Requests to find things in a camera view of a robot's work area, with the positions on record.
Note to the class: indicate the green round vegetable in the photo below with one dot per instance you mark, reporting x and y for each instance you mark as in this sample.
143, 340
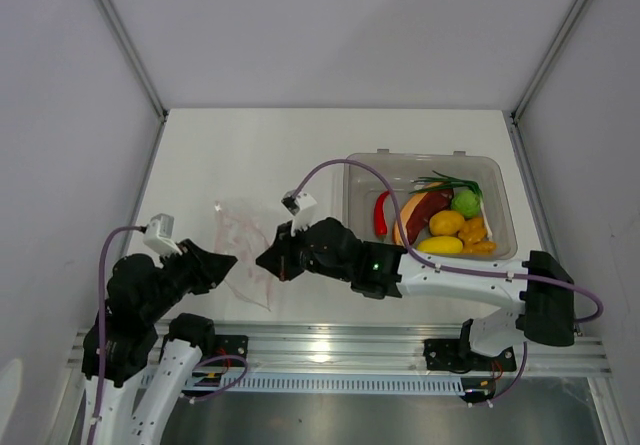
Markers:
468, 203

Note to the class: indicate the left aluminium frame post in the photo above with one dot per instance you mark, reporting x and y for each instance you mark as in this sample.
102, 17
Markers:
122, 38

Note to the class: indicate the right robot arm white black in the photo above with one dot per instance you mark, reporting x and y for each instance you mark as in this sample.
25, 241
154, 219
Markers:
533, 299

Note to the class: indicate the yellow mango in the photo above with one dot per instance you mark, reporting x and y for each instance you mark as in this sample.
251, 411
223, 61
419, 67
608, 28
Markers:
441, 245

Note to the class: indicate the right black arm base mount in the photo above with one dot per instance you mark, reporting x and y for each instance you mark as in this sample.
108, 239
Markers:
449, 355

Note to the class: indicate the green onion stalks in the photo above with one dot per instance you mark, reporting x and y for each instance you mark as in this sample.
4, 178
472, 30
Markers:
442, 181

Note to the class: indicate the clear zip top bag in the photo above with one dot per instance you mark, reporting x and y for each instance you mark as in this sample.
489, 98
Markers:
239, 231

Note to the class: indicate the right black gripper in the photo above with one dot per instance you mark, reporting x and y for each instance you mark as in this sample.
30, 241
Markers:
279, 258

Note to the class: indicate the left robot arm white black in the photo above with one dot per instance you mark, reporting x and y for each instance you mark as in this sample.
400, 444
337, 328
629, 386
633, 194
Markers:
116, 349

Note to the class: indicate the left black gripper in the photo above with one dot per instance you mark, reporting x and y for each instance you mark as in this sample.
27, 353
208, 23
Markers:
208, 269

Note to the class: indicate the grey translucent plastic bin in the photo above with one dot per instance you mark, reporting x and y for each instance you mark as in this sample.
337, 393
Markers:
361, 189

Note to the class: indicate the white slotted cable duct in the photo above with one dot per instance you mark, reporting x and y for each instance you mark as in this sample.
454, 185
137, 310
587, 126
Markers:
411, 385

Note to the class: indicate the red chili pepper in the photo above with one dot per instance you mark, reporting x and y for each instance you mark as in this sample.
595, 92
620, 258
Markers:
379, 219

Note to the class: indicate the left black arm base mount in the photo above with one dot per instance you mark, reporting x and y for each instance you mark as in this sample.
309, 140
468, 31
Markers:
227, 348

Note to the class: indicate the yellow lemon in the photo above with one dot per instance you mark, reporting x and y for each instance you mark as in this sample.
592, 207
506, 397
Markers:
446, 223

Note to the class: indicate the aluminium frame post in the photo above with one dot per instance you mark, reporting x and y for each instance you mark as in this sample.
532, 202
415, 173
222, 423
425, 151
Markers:
122, 38
570, 21

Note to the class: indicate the orange potato piece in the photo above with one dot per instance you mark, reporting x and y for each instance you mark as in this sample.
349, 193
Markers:
484, 247

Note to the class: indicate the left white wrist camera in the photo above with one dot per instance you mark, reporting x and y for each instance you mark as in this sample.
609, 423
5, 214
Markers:
158, 235

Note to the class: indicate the right aluminium frame post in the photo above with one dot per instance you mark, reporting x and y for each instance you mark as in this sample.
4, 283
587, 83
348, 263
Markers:
570, 21

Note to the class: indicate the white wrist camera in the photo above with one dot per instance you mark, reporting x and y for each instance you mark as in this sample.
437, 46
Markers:
302, 207
158, 235

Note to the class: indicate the aluminium rail beam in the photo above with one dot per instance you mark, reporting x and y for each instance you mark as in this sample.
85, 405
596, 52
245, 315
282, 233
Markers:
388, 349

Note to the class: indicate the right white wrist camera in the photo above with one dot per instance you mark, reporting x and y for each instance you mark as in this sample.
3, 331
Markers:
302, 207

